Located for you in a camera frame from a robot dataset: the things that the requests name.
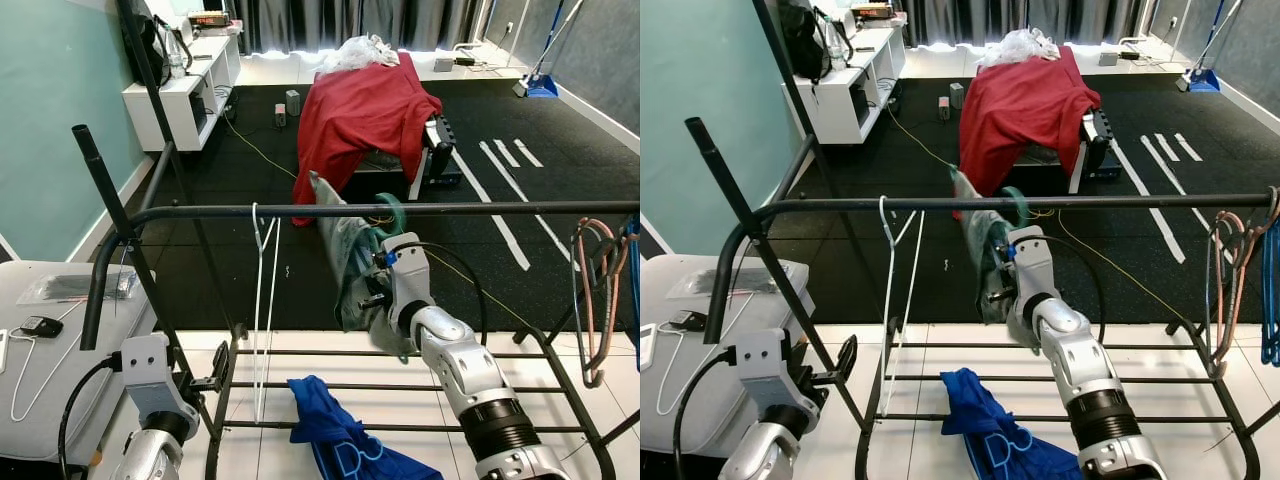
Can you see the black backpack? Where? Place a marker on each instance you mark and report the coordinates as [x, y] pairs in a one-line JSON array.
[[158, 50], [805, 45]]

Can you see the red cloth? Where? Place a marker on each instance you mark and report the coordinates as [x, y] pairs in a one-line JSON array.
[[1020, 110], [360, 120]]

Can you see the white plastic bag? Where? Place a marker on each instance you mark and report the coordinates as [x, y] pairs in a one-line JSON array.
[[1020, 48], [360, 55]]

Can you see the royal blue garment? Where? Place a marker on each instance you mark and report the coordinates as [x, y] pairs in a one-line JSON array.
[[335, 440], [985, 420]]

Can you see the blue broom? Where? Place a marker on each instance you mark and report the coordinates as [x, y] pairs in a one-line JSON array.
[[542, 88], [1205, 82]]

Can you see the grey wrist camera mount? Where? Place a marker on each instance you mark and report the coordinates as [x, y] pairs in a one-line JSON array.
[[408, 280], [150, 375], [775, 368], [1030, 270]]

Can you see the copper coloured hanger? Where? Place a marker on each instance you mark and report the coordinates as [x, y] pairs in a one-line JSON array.
[[1243, 290], [587, 310]]

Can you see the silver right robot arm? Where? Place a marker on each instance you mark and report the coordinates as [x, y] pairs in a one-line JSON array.
[[1085, 380], [470, 380]]

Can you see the grey-green garment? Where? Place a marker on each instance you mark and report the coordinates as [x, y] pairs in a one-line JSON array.
[[985, 260], [340, 270]]

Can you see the dark curtains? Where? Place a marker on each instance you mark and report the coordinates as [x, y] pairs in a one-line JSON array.
[[1000, 18], [350, 20]]

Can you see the grey storage box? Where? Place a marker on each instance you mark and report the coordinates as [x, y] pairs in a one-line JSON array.
[[60, 390], [690, 400]]

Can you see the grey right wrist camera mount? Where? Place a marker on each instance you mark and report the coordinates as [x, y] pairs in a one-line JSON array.
[[408, 280], [1030, 270]]

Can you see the black metal clothes rack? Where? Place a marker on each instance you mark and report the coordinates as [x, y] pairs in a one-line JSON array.
[[450, 209], [1100, 201]]

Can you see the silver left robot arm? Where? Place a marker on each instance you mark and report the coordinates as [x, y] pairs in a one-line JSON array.
[[150, 460], [760, 455]]

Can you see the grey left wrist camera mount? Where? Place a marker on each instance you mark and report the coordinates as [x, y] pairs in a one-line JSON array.
[[150, 375], [775, 368]]

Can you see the small grey floor box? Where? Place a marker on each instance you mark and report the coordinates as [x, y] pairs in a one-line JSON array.
[[293, 103], [956, 96]]

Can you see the black exercise machine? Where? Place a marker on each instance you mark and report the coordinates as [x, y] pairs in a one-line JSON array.
[[1097, 130], [438, 135]]

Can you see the teal plastic hanger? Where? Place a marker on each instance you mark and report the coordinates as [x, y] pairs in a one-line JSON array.
[[401, 215], [1024, 205]]

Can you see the clear plastic package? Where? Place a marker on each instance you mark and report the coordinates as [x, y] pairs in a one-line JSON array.
[[75, 287], [725, 283]]

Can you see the blue plastic hanger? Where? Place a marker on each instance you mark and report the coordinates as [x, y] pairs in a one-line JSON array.
[[634, 280], [1270, 300]]

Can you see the white shelf unit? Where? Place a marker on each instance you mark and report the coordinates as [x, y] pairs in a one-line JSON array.
[[815, 110], [150, 120]]

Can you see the small black remote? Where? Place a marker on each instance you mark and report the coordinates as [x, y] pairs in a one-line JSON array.
[[690, 320], [42, 327]]

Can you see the small electronic display device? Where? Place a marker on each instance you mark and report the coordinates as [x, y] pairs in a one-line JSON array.
[[873, 12], [210, 18]]

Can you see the white remote control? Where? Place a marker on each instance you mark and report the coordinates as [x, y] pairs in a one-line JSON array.
[[647, 345], [4, 350]]

